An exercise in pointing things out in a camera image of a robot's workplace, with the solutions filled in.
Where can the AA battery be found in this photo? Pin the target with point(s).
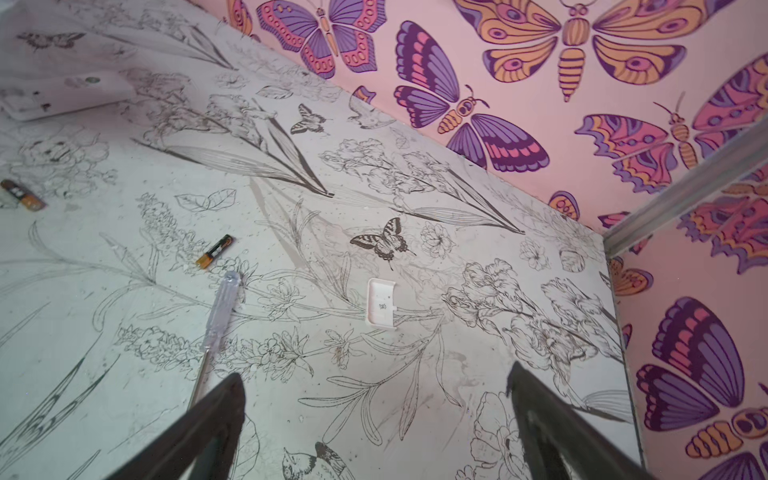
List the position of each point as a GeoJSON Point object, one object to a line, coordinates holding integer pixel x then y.
{"type": "Point", "coordinates": [210, 255]}
{"type": "Point", "coordinates": [25, 197]}

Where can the white remote control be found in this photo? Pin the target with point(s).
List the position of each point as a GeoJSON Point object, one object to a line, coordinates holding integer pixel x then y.
{"type": "Point", "coordinates": [32, 99]}

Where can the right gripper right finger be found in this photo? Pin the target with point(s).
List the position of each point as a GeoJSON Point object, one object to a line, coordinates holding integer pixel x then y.
{"type": "Point", "coordinates": [556, 440]}

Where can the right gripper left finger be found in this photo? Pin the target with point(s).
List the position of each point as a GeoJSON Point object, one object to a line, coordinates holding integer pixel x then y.
{"type": "Point", "coordinates": [202, 443]}

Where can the battery cover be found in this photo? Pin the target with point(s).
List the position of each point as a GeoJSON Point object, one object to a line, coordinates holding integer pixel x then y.
{"type": "Point", "coordinates": [380, 307]}

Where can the screwdriver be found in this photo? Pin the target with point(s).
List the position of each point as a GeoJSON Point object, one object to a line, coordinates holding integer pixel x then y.
{"type": "Point", "coordinates": [216, 327]}

